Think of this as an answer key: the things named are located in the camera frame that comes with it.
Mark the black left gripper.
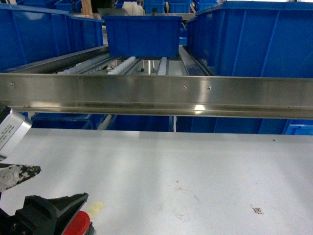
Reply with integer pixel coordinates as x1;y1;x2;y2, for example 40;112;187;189
0;164;89;235

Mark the red mushroom push button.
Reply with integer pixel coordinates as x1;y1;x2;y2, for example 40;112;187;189
64;211;95;235

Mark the blue bin lower shelf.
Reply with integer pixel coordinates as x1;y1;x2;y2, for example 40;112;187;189
31;113;103;130

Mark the blue bin centre of shelf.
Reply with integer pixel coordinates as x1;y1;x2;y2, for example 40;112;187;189
103;15;182;57

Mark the yellow tape scrap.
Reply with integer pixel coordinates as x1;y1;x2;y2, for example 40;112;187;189
86;201;104;219

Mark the white roller track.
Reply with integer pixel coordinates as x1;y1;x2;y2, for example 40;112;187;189
157;57;168;75
107;56;136;75
57;53;110;74

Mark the white roller track middle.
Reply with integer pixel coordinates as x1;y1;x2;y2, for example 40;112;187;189
107;56;136;75

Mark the large blue bin left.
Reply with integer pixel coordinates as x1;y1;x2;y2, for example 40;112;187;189
0;3;103;71

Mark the large blue bin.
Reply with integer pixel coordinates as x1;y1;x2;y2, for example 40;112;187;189
0;3;103;71
187;1;313;78

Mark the white roller track right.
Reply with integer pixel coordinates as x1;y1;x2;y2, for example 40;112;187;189
157;57;168;75

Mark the large blue bin right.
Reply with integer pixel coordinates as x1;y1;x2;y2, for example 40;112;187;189
187;1;313;78

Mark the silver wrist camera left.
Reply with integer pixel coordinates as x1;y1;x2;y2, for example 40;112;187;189
0;104;32;161

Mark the stainless steel shelf front rail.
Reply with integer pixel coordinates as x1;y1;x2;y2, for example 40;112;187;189
0;73;313;119

